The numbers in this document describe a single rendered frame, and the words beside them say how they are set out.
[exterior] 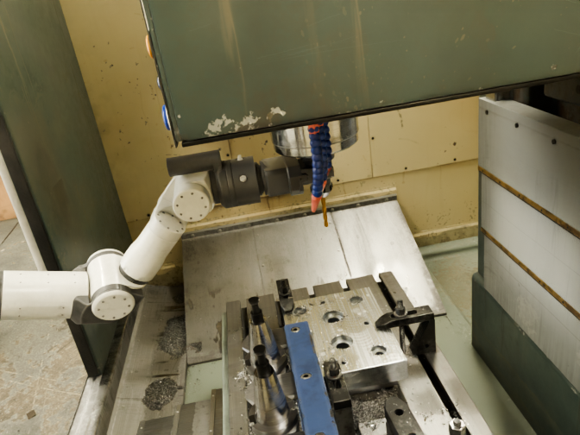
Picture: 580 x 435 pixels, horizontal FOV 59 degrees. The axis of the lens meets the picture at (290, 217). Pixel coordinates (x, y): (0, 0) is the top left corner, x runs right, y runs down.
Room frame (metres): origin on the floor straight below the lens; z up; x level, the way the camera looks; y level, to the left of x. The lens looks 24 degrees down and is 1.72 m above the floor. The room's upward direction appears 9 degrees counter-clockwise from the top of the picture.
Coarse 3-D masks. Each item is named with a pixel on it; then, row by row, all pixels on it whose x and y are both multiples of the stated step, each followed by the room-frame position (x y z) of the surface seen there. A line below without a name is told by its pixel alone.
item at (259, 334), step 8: (264, 320) 0.61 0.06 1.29; (256, 328) 0.60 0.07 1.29; (264, 328) 0.60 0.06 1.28; (256, 336) 0.60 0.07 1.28; (264, 336) 0.60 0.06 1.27; (272, 336) 0.61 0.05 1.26; (256, 344) 0.60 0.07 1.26; (264, 344) 0.60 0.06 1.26; (272, 344) 0.60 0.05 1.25; (272, 352) 0.60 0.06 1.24; (256, 360) 0.60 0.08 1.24; (272, 360) 0.60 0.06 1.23
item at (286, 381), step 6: (282, 378) 0.58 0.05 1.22; (288, 378) 0.57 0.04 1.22; (252, 384) 0.57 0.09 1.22; (282, 384) 0.56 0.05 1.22; (288, 384) 0.56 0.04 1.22; (294, 384) 0.56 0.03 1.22; (246, 390) 0.56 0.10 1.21; (252, 390) 0.56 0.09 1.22; (288, 390) 0.55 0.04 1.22; (294, 390) 0.55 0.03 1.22; (246, 396) 0.55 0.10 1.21; (252, 396) 0.55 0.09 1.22; (288, 396) 0.54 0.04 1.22; (294, 396) 0.54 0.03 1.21; (252, 402) 0.54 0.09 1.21
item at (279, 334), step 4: (276, 328) 0.70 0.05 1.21; (280, 328) 0.69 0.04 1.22; (272, 332) 0.68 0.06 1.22; (276, 332) 0.68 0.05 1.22; (280, 332) 0.68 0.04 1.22; (284, 332) 0.68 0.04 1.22; (248, 336) 0.69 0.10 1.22; (276, 336) 0.67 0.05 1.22; (280, 336) 0.67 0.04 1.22; (284, 336) 0.67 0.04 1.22; (244, 340) 0.68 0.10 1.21; (248, 340) 0.67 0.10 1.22; (276, 340) 0.66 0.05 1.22; (280, 340) 0.66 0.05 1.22; (284, 340) 0.66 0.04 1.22; (244, 344) 0.67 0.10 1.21; (248, 344) 0.66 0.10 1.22; (280, 344) 0.65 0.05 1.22; (284, 344) 0.65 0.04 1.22; (244, 348) 0.66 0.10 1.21; (248, 348) 0.66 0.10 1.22; (284, 348) 0.65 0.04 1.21; (248, 352) 0.65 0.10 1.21
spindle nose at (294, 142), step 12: (348, 120) 0.86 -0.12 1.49; (276, 132) 0.88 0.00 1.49; (288, 132) 0.85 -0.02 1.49; (300, 132) 0.84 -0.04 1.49; (336, 132) 0.84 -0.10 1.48; (348, 132) 0.86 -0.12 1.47; (276, 144) 0.88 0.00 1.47; (288, 144) 0.86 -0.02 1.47; (300, 144) 0.84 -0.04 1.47; (336, 144) 0.85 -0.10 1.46; (348, 144) 0.86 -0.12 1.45; (288, 156) 0.86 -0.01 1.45; (300, 156) 0.85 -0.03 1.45
